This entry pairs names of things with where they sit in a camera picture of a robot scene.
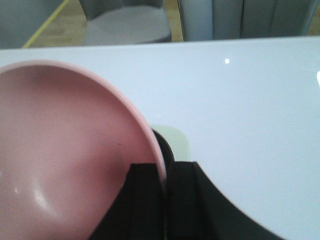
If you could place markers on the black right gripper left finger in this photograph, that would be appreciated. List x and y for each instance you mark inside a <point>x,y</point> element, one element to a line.
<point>138,210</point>

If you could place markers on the green breakfast maker base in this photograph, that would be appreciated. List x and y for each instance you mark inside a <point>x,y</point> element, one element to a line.
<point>177,141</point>

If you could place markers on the right grey chair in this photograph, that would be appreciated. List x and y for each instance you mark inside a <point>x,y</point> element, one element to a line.
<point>207,20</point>

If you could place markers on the black frying pan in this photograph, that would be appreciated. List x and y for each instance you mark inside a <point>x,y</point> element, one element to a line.
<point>165,148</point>

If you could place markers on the left grey chair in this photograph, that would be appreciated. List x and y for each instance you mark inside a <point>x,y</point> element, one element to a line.
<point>125,22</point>

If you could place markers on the pink bowl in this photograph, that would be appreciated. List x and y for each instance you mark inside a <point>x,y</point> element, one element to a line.
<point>67,140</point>

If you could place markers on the grey chair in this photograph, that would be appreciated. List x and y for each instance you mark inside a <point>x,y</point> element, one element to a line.
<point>207,20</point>
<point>125,22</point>

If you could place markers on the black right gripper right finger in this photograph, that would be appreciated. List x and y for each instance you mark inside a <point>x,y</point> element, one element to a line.
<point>197,210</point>

